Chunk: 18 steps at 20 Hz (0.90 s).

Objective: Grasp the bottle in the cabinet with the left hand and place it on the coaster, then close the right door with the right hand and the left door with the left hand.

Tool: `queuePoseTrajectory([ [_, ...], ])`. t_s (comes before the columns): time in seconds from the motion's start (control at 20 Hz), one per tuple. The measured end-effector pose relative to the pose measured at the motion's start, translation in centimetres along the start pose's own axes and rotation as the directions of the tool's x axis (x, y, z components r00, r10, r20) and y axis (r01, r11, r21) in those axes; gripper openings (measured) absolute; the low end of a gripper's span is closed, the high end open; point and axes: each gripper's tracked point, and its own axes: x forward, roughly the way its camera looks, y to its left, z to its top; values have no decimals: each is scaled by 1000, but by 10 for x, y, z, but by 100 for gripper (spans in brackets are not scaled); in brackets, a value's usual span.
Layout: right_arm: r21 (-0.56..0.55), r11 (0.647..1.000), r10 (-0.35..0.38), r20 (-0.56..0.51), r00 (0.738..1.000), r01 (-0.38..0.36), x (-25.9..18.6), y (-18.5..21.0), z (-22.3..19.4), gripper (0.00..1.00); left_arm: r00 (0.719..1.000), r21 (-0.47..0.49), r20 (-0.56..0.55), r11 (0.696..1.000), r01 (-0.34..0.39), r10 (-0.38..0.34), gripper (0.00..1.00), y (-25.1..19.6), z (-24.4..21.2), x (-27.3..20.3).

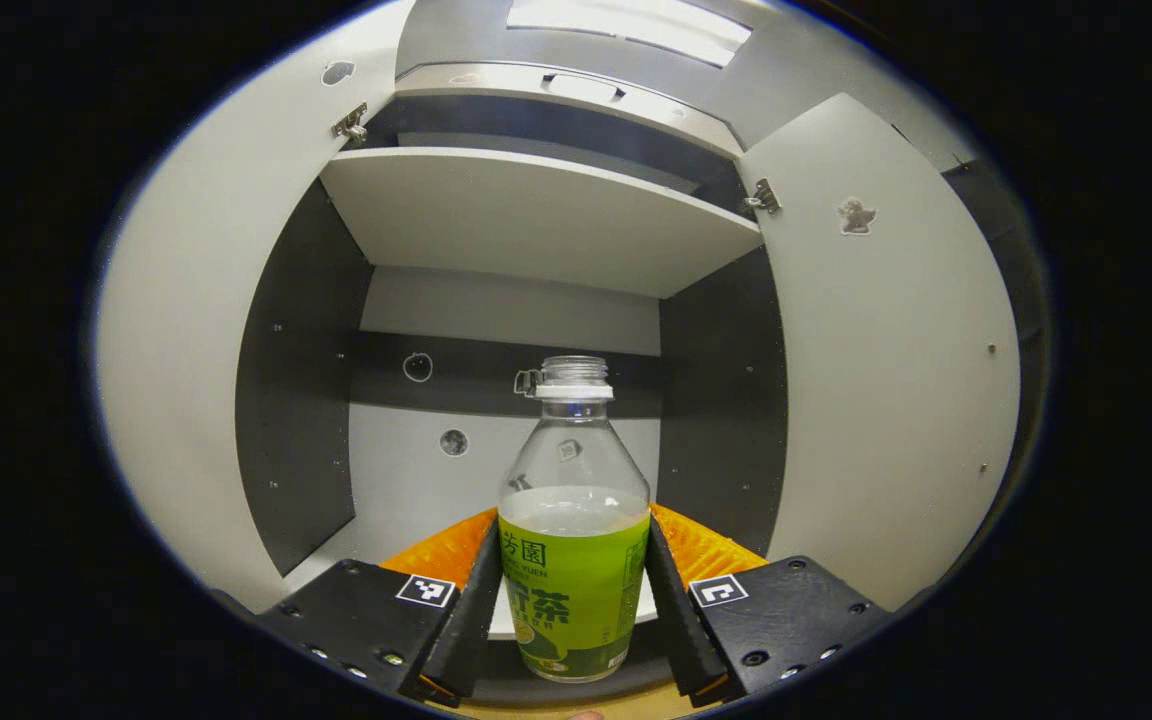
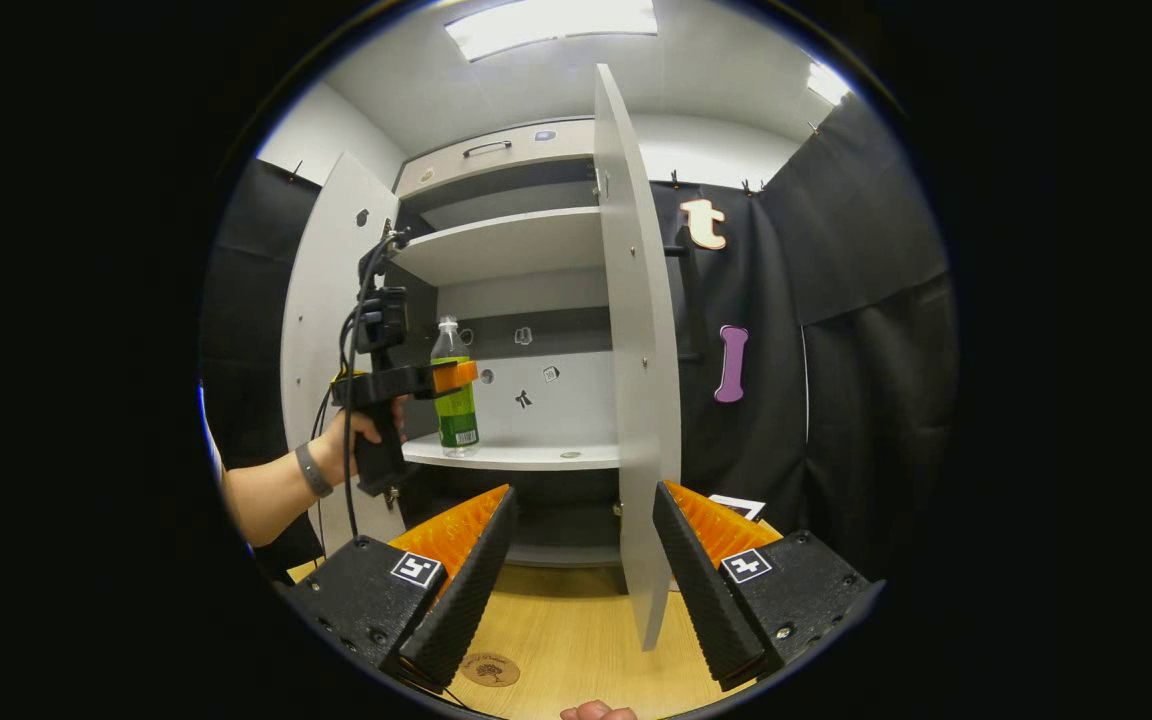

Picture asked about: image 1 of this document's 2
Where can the clear bottle with green label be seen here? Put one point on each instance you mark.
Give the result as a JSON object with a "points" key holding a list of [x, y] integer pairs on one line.
{"points": [[574, 590]]}

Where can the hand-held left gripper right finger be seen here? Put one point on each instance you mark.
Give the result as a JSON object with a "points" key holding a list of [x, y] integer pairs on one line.
{"points": [[671, 610]]}

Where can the grey drawer front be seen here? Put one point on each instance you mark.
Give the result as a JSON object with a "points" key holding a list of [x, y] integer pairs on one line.
{"points": [[676, 115]]}

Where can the grey cabinet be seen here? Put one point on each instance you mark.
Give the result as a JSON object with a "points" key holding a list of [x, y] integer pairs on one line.
{"points": [[511, 310]]}

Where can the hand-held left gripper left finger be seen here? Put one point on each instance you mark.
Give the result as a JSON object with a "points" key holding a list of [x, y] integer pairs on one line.
{"points": [[471, 620]]}

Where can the grey cabinet door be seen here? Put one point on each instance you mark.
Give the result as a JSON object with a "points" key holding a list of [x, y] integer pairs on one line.
{"points": [[196, 350], [896, 380]]}

